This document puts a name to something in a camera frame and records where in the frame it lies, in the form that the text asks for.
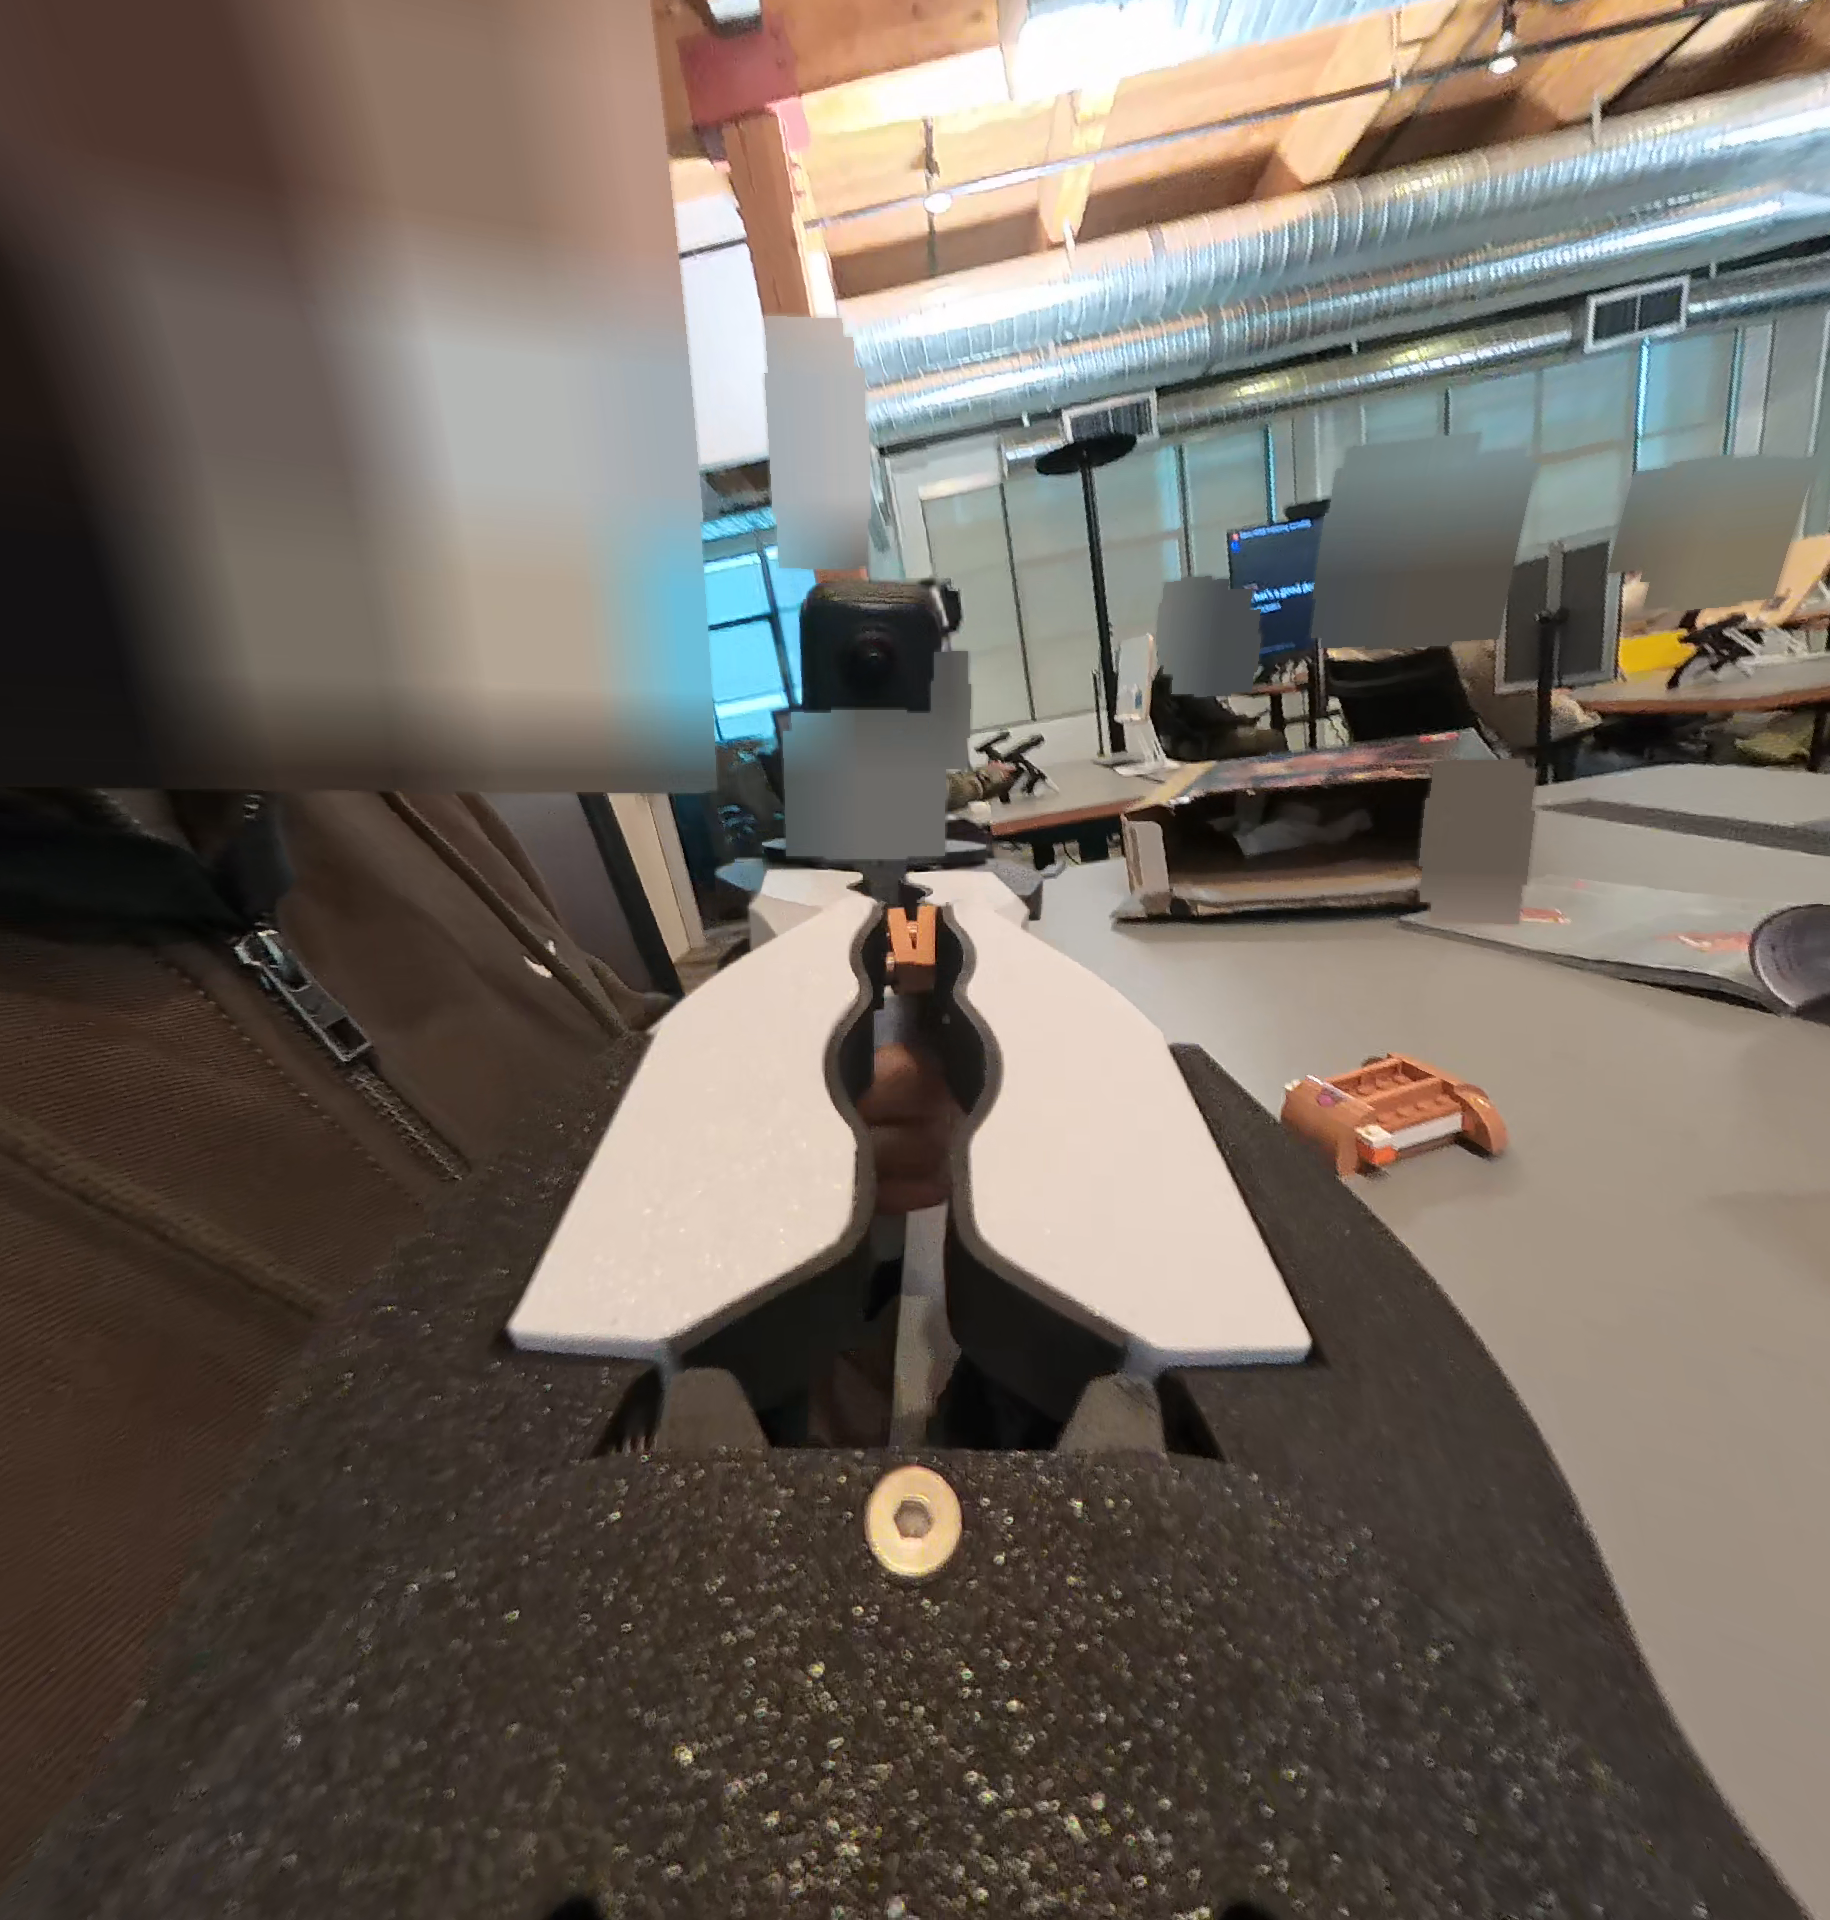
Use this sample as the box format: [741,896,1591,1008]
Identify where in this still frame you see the person's left hand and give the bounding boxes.
[856,1038,960,1216]

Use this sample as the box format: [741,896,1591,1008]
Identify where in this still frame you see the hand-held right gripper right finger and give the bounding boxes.
[929,900,1315,1369]

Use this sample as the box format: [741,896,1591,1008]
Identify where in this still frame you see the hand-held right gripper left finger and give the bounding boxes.
[508,900,894,1364]

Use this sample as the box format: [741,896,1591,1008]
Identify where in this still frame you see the black framed grey panel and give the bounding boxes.
[492,791,710,995]

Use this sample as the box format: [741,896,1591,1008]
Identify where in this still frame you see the open cardboard box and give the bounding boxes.
[1115,763,1460,924]

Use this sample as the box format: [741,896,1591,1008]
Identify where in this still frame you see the black pole with round disc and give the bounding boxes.
[1038,436,1145,755]

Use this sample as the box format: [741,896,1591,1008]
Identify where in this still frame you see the lego instruction booklet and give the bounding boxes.
[1400,874,1830,1036]

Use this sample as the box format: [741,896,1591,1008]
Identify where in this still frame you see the grey desk wooden edge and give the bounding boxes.
[1572,650,1830,726]

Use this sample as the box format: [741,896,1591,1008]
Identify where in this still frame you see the computer monitor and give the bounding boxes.
[1226,516,1332,665]

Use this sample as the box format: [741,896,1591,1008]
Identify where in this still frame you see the grey screen on stand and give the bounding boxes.
[1500,539,1626,786]

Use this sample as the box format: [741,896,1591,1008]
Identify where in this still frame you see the brown lego assembly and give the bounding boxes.
[1282,1052,1511,1182]

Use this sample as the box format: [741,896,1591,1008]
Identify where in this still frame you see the dark lego set box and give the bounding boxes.
[1198,729,1506,801]

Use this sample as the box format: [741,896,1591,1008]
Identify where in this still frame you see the silver ventilation duct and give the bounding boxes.
[841,90,1830,387]
[862,268,1830,446]

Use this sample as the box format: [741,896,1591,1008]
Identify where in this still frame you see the person's brown jacket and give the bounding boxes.
[0,789,681,1920]

